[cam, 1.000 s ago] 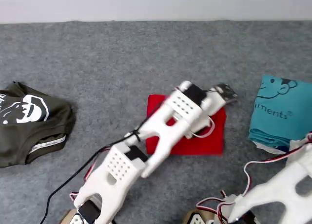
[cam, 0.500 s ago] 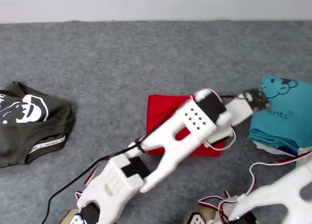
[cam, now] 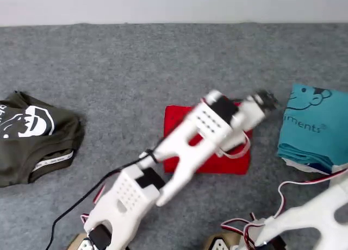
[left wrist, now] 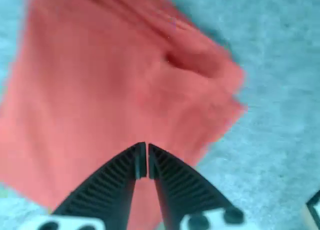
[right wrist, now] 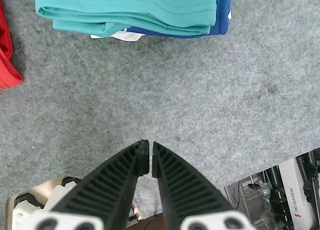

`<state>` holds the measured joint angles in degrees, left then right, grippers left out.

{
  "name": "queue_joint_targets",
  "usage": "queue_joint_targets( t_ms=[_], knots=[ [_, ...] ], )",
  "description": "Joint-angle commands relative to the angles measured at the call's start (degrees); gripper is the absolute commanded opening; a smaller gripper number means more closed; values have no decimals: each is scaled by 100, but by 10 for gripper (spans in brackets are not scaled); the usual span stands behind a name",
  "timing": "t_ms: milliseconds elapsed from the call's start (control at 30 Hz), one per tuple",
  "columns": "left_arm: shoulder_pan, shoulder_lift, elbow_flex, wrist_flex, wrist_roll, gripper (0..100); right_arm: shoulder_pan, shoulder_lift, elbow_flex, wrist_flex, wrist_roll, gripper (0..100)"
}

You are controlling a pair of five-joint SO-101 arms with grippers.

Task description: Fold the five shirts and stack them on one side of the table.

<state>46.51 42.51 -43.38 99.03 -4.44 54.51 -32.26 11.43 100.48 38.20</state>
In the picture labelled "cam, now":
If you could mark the dark olive printed shirt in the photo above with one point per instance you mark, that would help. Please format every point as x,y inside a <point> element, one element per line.
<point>32,149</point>

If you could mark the teal printed folded shirt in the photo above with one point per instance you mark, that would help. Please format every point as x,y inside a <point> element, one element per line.
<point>312,141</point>

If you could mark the red folded shirt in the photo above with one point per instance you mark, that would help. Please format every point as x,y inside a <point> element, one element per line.
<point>233,163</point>

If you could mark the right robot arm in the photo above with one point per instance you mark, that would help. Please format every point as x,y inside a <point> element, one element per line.
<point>307,213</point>

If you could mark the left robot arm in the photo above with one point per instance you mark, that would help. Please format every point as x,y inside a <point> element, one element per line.
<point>202,125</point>

